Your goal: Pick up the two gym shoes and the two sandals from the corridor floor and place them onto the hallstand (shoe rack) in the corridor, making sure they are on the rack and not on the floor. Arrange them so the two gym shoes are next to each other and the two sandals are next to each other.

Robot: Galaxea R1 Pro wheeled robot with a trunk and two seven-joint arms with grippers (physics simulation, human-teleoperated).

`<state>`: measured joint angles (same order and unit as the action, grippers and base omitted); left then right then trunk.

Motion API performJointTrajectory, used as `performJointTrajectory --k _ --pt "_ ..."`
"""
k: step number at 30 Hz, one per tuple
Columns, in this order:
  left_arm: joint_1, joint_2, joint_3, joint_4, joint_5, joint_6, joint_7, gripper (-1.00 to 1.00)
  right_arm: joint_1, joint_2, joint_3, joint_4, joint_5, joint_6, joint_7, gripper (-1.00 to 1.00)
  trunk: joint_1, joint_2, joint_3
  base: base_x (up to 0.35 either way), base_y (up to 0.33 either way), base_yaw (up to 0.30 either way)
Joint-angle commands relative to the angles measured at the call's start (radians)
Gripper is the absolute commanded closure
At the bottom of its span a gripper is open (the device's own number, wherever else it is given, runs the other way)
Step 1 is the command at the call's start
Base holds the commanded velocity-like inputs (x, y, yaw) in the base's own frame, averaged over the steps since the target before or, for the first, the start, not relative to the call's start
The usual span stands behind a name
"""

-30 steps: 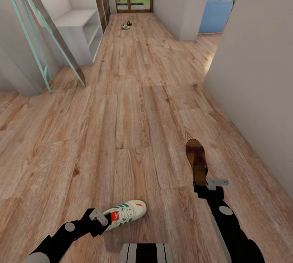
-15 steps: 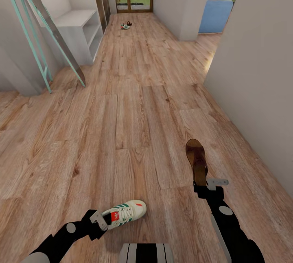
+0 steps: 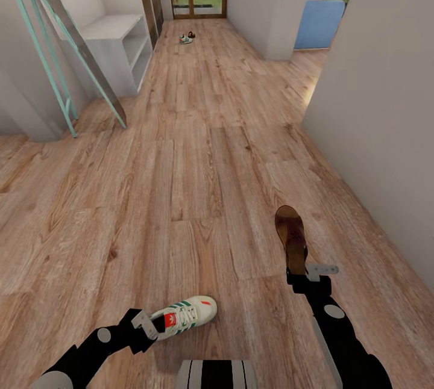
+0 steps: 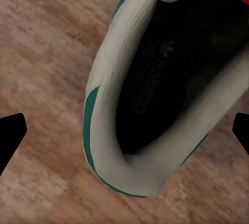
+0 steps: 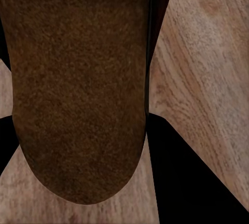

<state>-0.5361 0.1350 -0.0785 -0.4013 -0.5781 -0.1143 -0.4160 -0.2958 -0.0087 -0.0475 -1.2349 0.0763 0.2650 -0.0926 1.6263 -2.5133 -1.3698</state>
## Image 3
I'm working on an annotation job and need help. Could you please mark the robot trunk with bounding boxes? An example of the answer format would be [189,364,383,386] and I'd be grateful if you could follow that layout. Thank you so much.
[175,360,259,389]

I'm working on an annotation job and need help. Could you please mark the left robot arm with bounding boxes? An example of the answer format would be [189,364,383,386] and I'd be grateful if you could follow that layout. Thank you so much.
[26,309,158,389]

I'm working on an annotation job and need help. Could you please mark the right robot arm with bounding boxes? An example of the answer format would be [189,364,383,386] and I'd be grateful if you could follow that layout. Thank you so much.
[286,264,392,389]

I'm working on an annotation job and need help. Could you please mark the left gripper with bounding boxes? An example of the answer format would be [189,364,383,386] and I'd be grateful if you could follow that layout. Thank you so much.
[119,309,155,354]

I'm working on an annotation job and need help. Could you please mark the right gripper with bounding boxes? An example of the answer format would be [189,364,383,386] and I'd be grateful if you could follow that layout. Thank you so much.
[286,267,332,300]

